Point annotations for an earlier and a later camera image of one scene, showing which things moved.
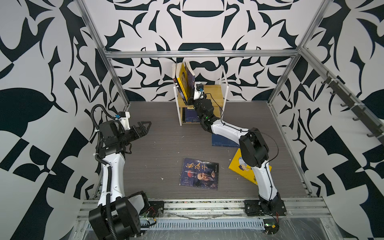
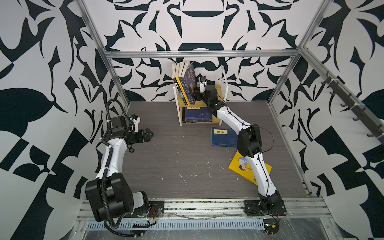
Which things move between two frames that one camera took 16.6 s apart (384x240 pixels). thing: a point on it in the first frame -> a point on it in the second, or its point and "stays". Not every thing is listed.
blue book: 218,140 stays
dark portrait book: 200,174 -> 190,77
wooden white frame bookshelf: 187,114 stays
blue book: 191,116 stays
